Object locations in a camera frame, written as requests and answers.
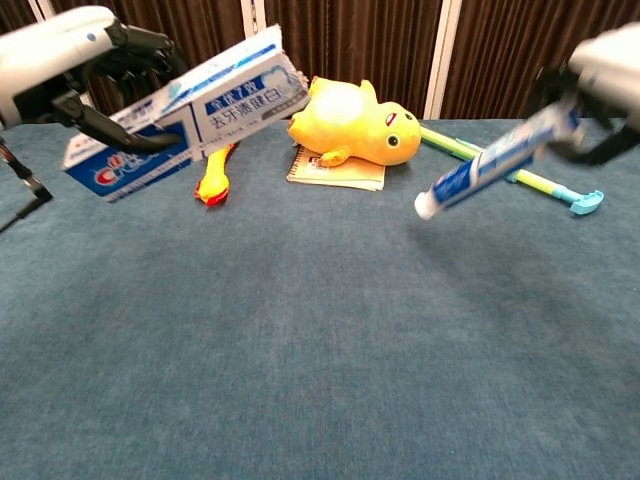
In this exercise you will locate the white partition frame post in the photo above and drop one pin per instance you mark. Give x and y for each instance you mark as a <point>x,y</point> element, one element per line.
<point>42,4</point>
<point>251,12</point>
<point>442,60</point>

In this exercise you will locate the kraft spiral notebook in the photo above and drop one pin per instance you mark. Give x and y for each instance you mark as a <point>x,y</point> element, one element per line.
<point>350,175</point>

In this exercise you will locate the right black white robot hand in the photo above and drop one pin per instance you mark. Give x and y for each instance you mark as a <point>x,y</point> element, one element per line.
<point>615,60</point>

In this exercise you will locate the Crest toothpaste cardboard box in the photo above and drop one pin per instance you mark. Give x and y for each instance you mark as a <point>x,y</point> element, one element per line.
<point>225,115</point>

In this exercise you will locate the yellow rubber chicken toy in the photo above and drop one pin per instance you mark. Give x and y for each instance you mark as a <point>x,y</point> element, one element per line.
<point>215,175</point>

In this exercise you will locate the green yellow water squirter toy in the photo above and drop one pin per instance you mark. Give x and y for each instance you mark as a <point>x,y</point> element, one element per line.
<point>550,187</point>

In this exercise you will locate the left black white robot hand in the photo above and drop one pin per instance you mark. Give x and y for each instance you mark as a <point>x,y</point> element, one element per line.
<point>45,50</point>

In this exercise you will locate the white blue toothpaste tube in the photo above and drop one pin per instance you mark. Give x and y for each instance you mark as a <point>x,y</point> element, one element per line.
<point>490,165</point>

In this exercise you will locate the yellow plush duck toy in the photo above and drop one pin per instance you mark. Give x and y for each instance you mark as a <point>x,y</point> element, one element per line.
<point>360,130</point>

